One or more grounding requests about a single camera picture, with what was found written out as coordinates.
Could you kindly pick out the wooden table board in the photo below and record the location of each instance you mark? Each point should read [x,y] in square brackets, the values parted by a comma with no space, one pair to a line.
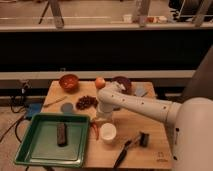
[101,155]

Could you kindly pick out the white cup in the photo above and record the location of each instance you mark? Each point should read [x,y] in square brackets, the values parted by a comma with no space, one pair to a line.
[108,133]

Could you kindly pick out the orange round fruit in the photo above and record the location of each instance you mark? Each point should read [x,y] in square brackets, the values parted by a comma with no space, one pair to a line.
[100,82]

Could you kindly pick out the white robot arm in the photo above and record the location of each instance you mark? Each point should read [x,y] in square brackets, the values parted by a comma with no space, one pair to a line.
[192,121]

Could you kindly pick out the grey round lid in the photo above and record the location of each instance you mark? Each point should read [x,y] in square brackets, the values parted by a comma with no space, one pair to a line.
[67,108]

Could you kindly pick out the red chili pepper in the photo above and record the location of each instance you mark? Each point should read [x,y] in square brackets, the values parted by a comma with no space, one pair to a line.
[96,130]

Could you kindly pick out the bunch of dark grapes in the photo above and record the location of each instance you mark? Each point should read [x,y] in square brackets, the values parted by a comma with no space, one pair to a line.
[86,102]

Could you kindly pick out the blue box on floor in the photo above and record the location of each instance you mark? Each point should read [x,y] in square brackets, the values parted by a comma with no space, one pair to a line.
[33,109]

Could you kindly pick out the green plastic tray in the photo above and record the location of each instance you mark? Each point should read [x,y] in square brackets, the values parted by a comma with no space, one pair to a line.
[39,145]

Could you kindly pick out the red bowl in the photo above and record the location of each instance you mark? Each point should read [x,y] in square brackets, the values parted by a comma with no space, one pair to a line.
[69,82]

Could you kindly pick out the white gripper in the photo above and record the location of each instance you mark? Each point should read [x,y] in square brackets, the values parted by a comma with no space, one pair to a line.
[103,116]

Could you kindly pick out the blue sponge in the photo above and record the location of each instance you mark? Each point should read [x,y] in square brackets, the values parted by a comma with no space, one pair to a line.
[140,91]

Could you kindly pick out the dark rectangular block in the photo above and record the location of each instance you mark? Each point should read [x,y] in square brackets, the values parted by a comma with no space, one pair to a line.
[61,134]

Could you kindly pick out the dark maroon bowl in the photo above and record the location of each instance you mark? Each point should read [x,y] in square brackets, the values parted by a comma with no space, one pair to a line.
[126,82]

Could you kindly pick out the wooden stick utensil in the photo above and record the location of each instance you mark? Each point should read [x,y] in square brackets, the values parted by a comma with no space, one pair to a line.
[54,102]

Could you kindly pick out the black handled knife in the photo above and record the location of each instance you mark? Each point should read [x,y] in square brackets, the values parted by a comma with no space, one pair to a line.
[122,154]

